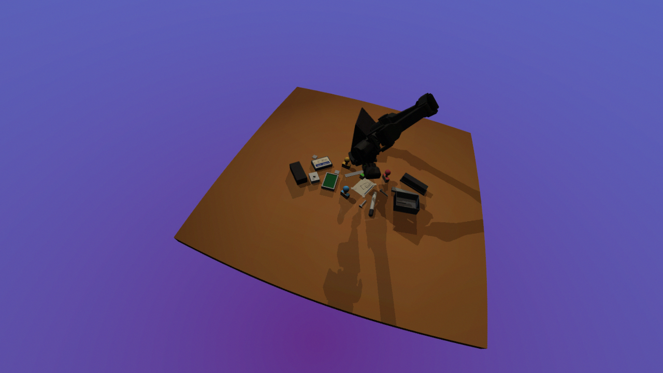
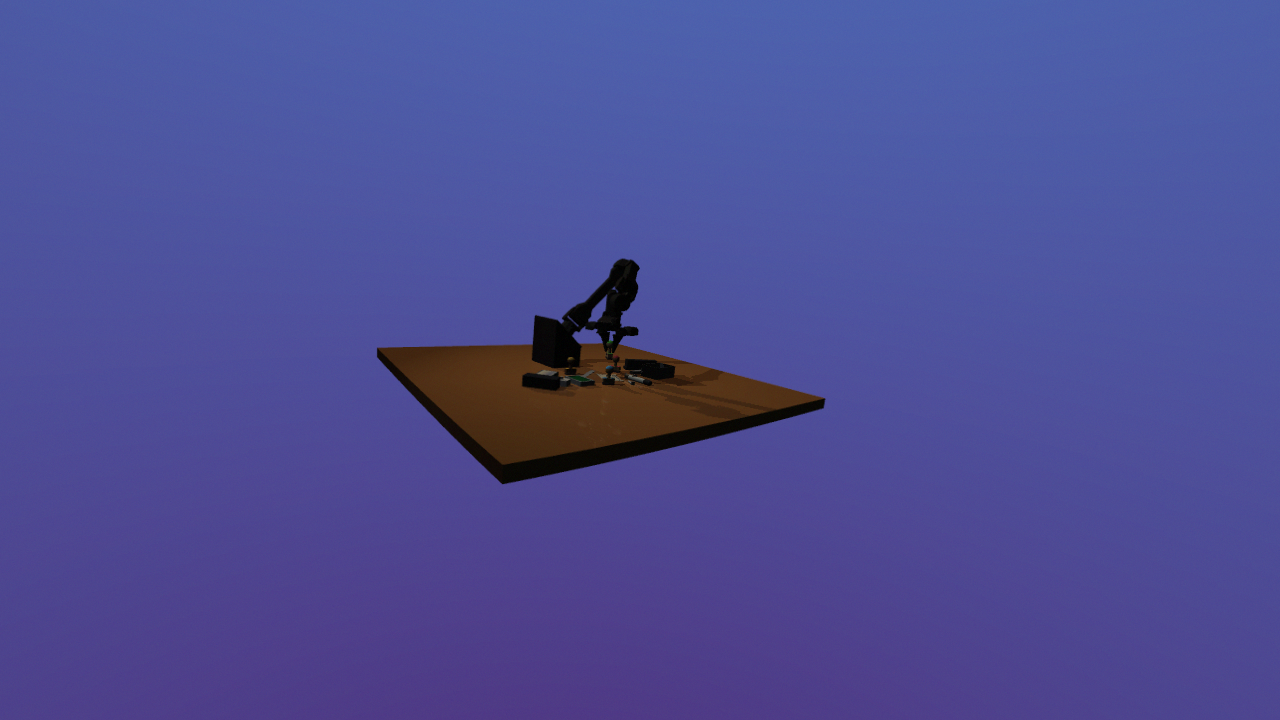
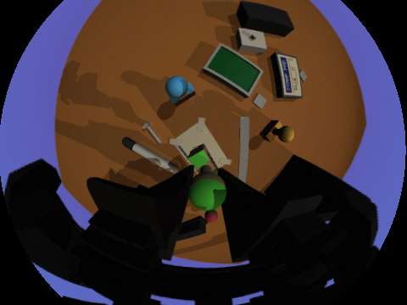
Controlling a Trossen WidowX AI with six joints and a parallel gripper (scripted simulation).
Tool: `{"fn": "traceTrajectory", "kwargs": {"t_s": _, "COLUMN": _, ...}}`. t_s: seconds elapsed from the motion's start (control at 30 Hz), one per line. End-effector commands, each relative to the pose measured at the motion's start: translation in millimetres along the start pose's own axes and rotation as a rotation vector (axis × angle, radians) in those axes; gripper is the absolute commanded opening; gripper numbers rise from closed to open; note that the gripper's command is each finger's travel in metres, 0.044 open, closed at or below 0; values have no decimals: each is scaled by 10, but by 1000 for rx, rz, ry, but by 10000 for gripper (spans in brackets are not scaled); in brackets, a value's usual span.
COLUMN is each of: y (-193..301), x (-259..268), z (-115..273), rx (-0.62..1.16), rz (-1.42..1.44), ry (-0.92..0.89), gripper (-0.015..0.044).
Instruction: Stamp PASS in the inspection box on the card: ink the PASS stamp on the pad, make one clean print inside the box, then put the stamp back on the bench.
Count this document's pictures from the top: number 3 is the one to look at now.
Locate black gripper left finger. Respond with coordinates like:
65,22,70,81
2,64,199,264
86,165,194,261

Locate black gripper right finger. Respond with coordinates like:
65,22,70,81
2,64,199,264
217,167,323,262

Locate hand stamp with round brass knob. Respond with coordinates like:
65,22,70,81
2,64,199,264
259,119,294,142

